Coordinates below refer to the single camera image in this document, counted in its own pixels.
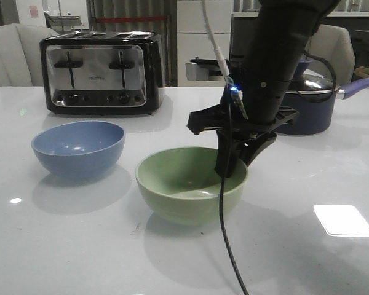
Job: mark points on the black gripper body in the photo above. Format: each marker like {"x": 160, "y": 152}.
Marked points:
{"x": 230, "y": 116}

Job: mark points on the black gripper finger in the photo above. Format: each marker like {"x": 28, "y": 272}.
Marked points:
{"x": 226, "y": 154}
{"x": 250, "y": 149}

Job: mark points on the green bowl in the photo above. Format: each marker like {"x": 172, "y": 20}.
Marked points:
{"x": 181, "y": 185}

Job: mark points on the blue bowl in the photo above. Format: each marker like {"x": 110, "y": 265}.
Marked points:
{"x": 77, "y": 150}

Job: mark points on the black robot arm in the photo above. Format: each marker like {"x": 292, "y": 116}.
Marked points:
{"x": 248, "y": 111}

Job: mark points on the dark blue saucepan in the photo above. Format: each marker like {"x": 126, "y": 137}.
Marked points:
{"x": 315, "y": 110}

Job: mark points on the white cabinet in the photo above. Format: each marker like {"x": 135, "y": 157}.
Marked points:
{"x": 192, "y": 39}

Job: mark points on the glass pot lid blue knob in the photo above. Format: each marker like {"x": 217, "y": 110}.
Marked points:
{"x": 305, "y": 83}

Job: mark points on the grey chair right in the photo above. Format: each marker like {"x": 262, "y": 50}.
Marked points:
{"x": 333, "y": 44}

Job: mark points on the grey chair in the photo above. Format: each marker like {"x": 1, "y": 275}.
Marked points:
{"x": 333, "y": 44}
{"x": 20, "y": 57}

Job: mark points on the wicker basket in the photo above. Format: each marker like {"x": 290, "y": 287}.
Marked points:
{"x": 361, "y": 72}

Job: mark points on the black and chrome toaster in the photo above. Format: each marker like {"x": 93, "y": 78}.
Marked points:
{"x": 103, "y": 73}

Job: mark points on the grey chair left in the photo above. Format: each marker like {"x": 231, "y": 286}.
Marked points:
{"x": 20, "y": 57}

